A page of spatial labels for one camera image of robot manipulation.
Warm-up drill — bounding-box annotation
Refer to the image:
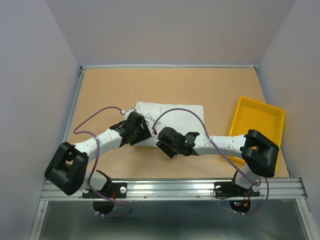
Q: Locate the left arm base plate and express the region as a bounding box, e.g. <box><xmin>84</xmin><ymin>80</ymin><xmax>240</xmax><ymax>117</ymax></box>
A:
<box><xmin>82</xmin><ymin>181</ymin><xmax>132</xmax><ymax>218</ymax></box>

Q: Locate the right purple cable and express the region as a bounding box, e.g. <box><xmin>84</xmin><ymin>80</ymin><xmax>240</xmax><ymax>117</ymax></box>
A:
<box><xmin>152</xmin><ymin>107</ymin><xmax>270</xmax><ymax>216</ymax></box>

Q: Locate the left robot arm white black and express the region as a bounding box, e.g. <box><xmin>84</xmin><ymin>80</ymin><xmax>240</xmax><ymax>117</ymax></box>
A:
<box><xmin>44</xmin><ymin>111</ymin><xmax>152</xmax><ymax>196</ymax></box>

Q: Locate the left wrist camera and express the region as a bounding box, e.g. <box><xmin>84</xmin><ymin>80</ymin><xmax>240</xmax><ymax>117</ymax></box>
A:
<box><xmin>120</xmin><ymin>107</ymin><xmax>137</xmax><ymax>119</ymax></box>

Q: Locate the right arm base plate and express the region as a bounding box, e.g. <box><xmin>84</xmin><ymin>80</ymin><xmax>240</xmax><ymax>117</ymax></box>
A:
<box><xmin>212</xmin><ymin>181</ymin><xmax>260</xmax><ymax>215</ymax></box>

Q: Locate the yellow plastic tray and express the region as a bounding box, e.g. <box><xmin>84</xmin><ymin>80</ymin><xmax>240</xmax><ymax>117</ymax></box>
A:
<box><xmin>228</xmin><ymin>96</ymin><xmax>286</xmax><ymax>165</ymax></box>

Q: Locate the white long sleeve shirt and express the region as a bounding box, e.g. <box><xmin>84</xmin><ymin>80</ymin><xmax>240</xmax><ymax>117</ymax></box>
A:
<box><xmin>134</xmin><ymin>101</ymin><xmax>205</xmax><ymax>135</ymax></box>

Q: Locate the aluminium mounting rail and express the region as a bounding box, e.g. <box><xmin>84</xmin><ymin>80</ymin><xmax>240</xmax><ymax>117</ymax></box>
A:
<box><xmin>40</xmin><ymin>178</ymin><xmax>308</xmax><ymax>202</ymax></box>

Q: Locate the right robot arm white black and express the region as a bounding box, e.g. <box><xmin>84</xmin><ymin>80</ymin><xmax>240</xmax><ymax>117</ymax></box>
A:
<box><xmin>156</xmin><ymin>127</ymin><xmax>279</xmax><ymax>195</ymax></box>

